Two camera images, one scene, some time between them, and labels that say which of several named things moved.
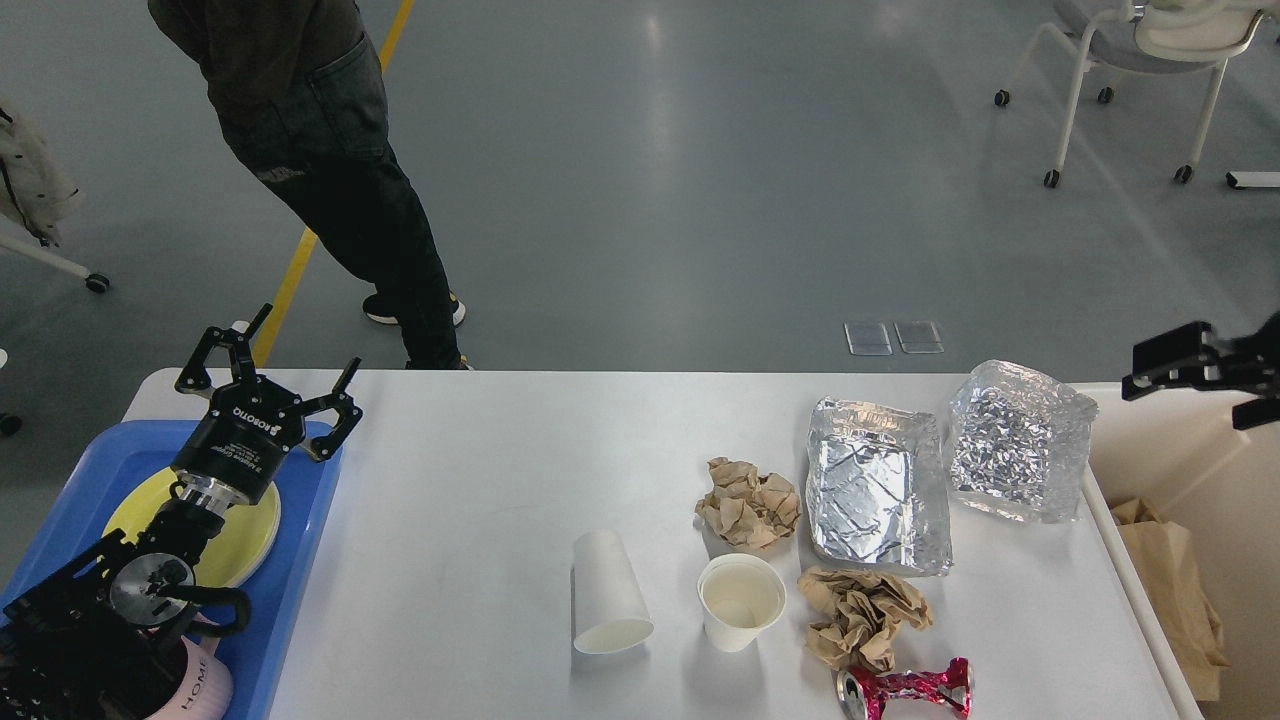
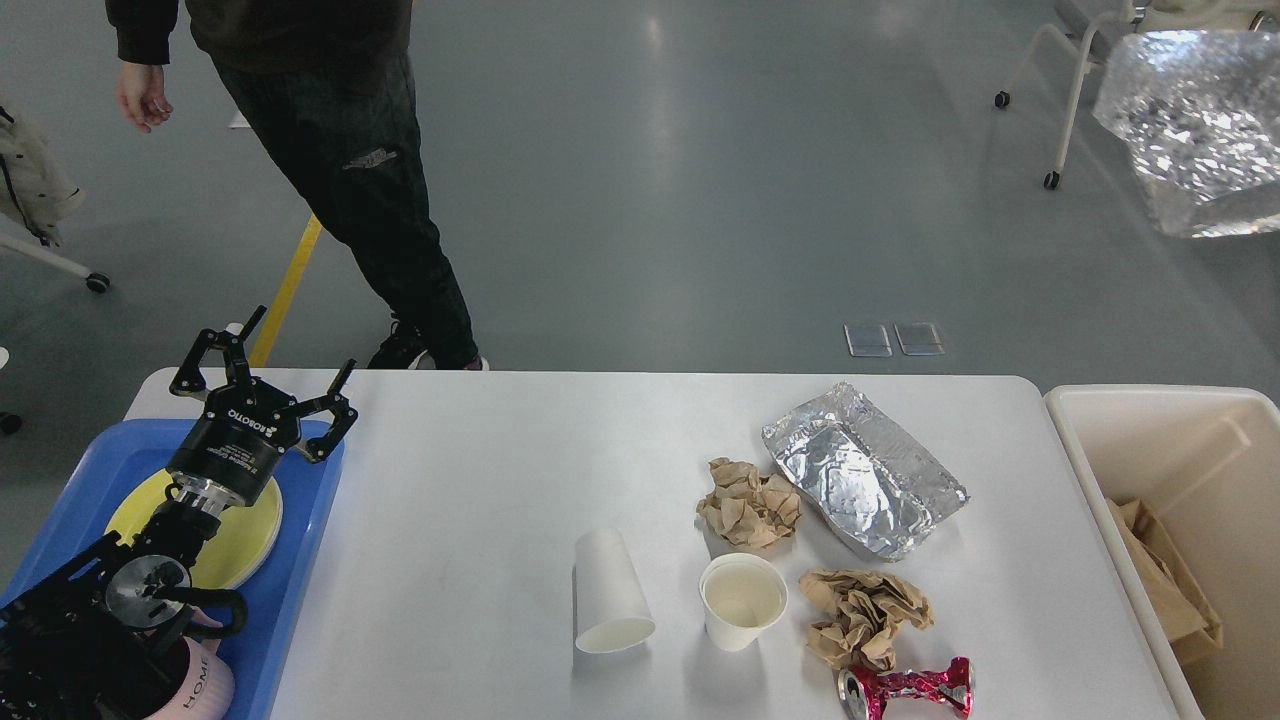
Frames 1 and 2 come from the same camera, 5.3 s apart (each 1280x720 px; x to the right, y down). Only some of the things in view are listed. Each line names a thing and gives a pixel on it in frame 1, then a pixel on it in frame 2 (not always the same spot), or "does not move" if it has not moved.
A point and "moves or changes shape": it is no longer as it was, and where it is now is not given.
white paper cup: x=740 y=595 does not move
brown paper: x=861 y=612 does not move
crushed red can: x=863 y=693 does not move
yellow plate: x=234 y=547 does not move
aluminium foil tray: x=876 y=488 moves or changes shape
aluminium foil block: x=1019 y=444 -> x=1200 y=111
